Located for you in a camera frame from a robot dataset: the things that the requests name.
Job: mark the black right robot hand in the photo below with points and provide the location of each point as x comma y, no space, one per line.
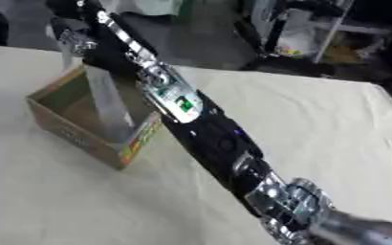
113,54

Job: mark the clear plastic bottle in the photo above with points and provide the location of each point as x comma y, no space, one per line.
109,105

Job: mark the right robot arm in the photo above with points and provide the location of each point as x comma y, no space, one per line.
219,140

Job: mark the tan cardboard box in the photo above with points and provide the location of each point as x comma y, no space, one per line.
65,128

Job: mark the black stand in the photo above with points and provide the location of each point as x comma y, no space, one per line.
272,35

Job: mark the white plastic bag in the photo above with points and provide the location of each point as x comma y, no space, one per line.
297,37

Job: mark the white metal rack frame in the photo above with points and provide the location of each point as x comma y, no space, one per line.
339,25

